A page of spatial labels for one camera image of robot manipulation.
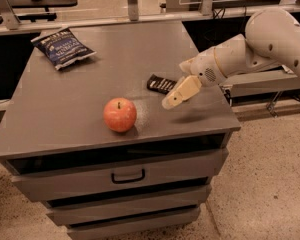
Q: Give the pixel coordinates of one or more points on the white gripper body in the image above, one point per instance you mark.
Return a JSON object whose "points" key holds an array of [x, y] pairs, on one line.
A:
{"points": [[203, 67]]}

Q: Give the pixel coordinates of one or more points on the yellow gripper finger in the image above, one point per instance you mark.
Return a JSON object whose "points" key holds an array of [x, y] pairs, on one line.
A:
{"points": [[185, 88]]}

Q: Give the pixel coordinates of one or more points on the black rxbar chocolate bar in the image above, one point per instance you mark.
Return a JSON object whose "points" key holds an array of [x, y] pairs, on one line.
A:
{"points": [[160, 85]]}

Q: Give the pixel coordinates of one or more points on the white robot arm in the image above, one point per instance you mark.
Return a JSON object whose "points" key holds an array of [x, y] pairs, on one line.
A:
{"points": [[271, 38]]}

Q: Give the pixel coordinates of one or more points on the red apple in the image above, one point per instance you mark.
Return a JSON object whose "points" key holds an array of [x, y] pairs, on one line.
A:
{"points": [[120, 114]]}

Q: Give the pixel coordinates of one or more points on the grey drawer cabinet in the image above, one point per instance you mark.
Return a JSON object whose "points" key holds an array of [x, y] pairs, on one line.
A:
{"points": [[102, 148]]}

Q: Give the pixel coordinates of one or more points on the blue chip bag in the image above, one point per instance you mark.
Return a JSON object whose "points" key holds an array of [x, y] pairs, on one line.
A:
{"points": [[62, 48]]}

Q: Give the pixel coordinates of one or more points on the black drawer handle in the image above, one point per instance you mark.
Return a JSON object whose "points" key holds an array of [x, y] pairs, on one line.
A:
{"points": [[128, 177]]}

